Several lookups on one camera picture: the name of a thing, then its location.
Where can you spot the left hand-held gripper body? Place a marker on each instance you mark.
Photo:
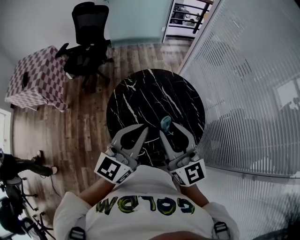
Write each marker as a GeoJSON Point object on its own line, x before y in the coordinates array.
{"type": "Point", "coordinates": [107, 167]}

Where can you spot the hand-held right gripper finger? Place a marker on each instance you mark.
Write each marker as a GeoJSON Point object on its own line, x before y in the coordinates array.
{"type": "Point", "coordinates": [169, 150]}
{"type": "Point", "coordinates": [187, 140]}

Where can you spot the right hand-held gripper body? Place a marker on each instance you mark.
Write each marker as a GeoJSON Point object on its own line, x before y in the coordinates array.
{"type": "Point", "coordinates": [194, 172]}

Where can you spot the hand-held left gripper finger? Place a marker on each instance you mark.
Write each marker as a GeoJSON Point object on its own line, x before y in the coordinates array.
{"type": "Point", "coordinates": [140, 145]}
{"type": "Point", "coordinates": [118, 138]}

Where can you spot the light blue utility knife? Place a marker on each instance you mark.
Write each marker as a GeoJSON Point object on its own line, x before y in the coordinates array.
{"type": "Point", "coordinates": [165, 123]}

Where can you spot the person's left forearm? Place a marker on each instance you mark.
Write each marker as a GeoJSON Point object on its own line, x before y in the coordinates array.
{"type": "Point", "coordinates": [98, 192]}

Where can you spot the person's right forearm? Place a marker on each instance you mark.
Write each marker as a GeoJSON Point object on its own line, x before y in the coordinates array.
{"type": "Point", "coordinates": [195, 193]}

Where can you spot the round black marble table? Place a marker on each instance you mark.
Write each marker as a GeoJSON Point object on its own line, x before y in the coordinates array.
{"type": "Point", "coordinates": [152, 98]}

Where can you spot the person's white printed t-shirt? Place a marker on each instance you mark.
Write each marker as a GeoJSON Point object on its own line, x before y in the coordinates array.
{"type": "Point", "coordinates": [145, 225]}

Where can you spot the black office chair with headrest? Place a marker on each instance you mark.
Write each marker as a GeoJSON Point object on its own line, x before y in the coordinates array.
{"type": "Point", "coordinates": [86, 47]}

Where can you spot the black mesh office chair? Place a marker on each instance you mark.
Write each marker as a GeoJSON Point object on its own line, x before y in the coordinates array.
{"type": "Point", "coordinates": [14, 192]}
{"type": "Point", "coordinates": [25, 225]}

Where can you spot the pink checkered cloth table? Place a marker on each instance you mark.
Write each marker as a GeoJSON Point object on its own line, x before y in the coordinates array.
{"type": "Point", "coordinates": [39, 77]}

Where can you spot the frosted glass door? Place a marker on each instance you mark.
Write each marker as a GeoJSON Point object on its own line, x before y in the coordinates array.
{"type": "Point", "coordinates": [138, 21]}

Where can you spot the black balcony railing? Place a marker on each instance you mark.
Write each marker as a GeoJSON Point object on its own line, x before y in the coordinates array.
{"type": "Point", "coordinates": [187, 16]}

